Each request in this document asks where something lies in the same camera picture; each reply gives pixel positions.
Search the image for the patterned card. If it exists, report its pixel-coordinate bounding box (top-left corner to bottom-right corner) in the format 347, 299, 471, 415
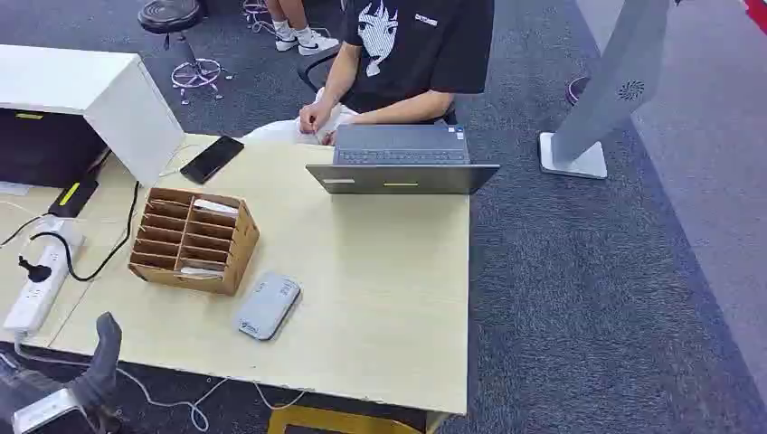
178, 259, 227, 280

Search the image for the black smartphone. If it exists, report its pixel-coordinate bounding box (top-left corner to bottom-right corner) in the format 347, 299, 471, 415
178, 135, 246, 185

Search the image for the red object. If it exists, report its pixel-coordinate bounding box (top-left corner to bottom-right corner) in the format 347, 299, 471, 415
743, 0, 767, 35

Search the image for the black power cable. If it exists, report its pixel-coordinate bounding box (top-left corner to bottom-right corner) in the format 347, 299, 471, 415
28, 180, 141, 283

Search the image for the yellow table leg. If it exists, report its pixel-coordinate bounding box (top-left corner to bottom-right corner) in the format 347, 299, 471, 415
266, 405, 451, 434

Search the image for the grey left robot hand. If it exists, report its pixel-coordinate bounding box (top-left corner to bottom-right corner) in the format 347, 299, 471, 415
64, 311, 125, 416

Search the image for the grey floor stand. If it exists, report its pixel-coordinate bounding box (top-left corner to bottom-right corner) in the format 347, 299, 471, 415
537, 0, 673, 181

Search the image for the standing person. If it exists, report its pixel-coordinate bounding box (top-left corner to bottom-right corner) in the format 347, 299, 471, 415
263, 0, 341, 58

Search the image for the purple round object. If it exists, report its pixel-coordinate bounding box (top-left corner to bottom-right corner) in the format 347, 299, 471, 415
563, 75, 592, 107

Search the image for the person's right hand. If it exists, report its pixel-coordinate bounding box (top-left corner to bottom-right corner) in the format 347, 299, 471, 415
299, 102, 335, 135

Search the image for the thin white desk cable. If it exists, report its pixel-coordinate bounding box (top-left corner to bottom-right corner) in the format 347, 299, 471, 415
157, 143, 205, 180

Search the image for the black box with yellow label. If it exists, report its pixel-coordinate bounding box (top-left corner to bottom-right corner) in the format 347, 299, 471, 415
47, 172, 100, 219

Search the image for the white power strip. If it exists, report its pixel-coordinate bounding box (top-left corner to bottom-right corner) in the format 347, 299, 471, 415
2, 218, 86, 335

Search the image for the grey laptop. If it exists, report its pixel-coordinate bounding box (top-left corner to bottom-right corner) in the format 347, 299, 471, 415
305, 123, 501, 196

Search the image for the white card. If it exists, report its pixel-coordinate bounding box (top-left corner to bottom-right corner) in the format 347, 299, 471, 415
192, 198, 241, 216

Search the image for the seated person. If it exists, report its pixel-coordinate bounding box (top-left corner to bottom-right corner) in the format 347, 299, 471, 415
242, 0, 497, 146

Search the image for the black plug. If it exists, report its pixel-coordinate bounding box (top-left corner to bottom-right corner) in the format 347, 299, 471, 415
17, 255, 53, 285

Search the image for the white cabinet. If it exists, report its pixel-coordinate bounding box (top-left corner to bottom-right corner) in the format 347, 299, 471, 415
0, 43, 185, 189

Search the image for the black office chair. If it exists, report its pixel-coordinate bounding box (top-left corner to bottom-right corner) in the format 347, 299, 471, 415
297, 44, 344, 92

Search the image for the black round stool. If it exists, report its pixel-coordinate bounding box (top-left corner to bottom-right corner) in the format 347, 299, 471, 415
137, 0, 235, 107

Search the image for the wooden card box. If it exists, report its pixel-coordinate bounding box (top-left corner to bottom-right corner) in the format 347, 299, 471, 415
127, 186, 261, 297

